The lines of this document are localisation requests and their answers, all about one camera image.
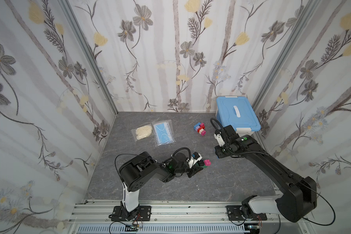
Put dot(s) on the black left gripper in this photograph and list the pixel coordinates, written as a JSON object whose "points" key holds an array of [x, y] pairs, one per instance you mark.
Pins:
{"points": [[196, 167]]}

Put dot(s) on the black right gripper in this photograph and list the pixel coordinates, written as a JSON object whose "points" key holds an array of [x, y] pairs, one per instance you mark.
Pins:
{"points": [[222, 149]]}

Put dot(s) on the pink lego brick bottom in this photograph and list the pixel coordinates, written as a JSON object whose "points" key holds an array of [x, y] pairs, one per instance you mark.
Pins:
{"points": [[207, 163]]}

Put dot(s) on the blue lego brick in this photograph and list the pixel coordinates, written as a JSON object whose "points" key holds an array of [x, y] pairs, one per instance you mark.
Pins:
{"points": [[196, 126]]}

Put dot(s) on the black lego brick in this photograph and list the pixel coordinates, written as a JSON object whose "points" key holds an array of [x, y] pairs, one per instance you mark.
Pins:
{"points": [[201, 163]]}

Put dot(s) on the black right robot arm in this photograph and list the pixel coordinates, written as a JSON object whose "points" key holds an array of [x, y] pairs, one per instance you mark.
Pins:
{"points": [[299, 194]]}

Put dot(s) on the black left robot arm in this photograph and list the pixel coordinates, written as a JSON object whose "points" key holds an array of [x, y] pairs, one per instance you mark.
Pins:
{"points": [[176, 160]]}

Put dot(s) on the blue lid storage box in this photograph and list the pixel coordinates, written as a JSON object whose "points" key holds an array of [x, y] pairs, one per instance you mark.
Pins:
{"points": [[237, 112]]}

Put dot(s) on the bagged blue face mask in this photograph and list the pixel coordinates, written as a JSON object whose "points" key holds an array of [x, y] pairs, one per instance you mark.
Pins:
{"points": [[163, 131]]}

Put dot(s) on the bagged cream gloves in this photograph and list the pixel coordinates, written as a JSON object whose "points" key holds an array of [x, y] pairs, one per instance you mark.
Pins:
{"points": [[142, 132]]}

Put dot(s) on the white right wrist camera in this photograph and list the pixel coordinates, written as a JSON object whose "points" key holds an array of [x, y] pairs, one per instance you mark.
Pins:
{"points": [[219, 139]]}

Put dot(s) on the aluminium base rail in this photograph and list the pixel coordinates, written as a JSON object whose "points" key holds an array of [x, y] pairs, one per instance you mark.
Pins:
{"points": [[176, 217]]}

